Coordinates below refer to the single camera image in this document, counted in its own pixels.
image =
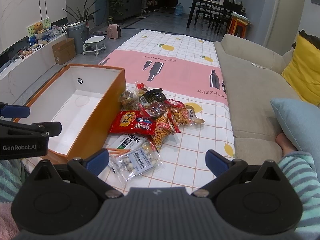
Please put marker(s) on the white round stool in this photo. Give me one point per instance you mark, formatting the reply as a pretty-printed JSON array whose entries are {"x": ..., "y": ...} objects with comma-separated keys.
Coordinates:
[{"x": 94, "y": 44}]

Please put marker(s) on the brown meat snack pack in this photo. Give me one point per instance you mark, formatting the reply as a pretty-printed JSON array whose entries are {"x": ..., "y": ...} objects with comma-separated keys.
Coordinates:
[{"x": 156, "y": 109}]

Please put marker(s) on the bare foot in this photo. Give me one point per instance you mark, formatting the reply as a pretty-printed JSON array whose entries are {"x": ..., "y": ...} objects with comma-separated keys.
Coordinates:
[{"x": 285, "y": 144}]

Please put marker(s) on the water bottle jug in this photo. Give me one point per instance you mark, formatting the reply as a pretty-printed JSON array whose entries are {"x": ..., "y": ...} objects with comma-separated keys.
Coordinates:
[{"x": 178, "y": 10}]

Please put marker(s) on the beige sofa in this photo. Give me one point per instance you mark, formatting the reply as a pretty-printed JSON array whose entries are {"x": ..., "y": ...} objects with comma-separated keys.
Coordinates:
[{"x": 252, "y": 77}]

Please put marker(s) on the pink heater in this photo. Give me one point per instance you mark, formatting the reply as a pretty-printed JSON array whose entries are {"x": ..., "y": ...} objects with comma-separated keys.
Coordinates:
[{"x": 113, "y": 31}]

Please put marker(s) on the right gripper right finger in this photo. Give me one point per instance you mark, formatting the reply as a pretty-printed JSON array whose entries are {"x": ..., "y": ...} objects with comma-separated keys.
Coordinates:
[{"x": 226, "y": 171}]

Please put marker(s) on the white ball candy bag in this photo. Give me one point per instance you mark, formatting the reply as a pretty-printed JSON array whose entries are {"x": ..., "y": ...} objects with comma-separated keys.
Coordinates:
[{"x": 136, "y": 162}]

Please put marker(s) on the red snack bag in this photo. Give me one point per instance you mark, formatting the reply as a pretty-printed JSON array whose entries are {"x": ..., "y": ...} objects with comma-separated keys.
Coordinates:
[{"x": 132, "y": 122}]

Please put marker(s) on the yellow cushion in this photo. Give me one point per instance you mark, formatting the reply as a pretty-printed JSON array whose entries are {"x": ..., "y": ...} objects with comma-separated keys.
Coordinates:
[{"x": 302, "y": 72}]

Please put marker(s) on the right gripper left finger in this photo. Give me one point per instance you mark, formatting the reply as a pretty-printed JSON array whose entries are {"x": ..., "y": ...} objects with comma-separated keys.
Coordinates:
[{"x": 85, "y": 172}]

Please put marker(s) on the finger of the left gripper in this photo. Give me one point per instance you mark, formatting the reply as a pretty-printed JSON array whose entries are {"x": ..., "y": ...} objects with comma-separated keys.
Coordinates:
[
  {"x": 52, "y": 129},
  {"x": 13, "y": 111}
]

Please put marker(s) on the patterned tablecloth mat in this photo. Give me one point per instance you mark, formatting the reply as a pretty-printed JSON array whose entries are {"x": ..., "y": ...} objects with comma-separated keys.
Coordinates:
[{"x": 188, "y": 71}]

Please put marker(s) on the orange storage box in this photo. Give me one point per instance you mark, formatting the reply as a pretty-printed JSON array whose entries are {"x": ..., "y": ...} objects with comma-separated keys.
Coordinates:
[{"x": 84, "y": 99}]

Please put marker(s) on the peanut snack bag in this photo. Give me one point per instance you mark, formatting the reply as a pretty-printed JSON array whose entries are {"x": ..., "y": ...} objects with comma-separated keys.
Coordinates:
[{"x": 186, "y": 116}]

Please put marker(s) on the orange strips snack bag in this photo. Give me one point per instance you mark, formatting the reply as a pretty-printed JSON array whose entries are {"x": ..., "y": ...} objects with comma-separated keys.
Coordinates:
[{"x": 165, "y": 125}]

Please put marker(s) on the dark dining table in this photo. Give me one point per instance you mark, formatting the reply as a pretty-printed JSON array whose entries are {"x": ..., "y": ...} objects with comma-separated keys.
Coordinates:
[{"x": 218, "y": 14}]

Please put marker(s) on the teddy bear picture card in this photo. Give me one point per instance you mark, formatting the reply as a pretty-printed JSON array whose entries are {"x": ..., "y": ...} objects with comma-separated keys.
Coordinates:
[{"x": 35, "y": 30}]

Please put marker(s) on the orange stool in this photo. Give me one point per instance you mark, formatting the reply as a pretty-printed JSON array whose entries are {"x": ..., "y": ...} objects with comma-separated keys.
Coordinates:
[{"x": 238, "y": 27}]

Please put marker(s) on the mixed nuts clear bag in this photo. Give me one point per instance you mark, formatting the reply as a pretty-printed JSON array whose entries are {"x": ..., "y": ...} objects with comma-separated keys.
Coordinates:
[{"x": 129, "y": 101}]

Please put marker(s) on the white green stick snack bag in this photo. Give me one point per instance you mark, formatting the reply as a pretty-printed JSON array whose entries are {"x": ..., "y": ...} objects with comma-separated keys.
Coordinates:
[{"x": 125, "y": 143}]

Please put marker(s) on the small cake clear pack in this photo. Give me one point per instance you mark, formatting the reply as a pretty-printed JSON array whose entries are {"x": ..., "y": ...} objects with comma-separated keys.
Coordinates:
[{"x": 140, "y": 89}]

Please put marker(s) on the potted plant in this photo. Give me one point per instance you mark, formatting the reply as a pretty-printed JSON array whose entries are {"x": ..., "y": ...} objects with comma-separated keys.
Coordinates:
[{"x": 83, "y": 15}]

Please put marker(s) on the grey metal bin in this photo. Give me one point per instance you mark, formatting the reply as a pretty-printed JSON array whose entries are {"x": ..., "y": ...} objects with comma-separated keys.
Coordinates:
[{"x": 80, "y": 33}]

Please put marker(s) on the black seaweed snack pack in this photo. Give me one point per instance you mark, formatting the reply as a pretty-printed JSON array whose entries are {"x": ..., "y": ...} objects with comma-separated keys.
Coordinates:
[{"x": 151, "y": 96}]

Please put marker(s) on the striped sleeve leg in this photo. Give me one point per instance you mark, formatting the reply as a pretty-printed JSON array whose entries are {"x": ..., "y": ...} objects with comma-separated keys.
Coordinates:
[{"x": 299, "y": 168}]

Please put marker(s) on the cardboard box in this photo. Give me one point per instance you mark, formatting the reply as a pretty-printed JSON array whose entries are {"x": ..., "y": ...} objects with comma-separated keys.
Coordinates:
[{"x": 64, "y": 51}]

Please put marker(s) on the light blue cushion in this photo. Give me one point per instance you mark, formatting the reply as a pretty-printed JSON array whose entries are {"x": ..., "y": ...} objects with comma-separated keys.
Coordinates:
[{"x": 299, "y": 121}]

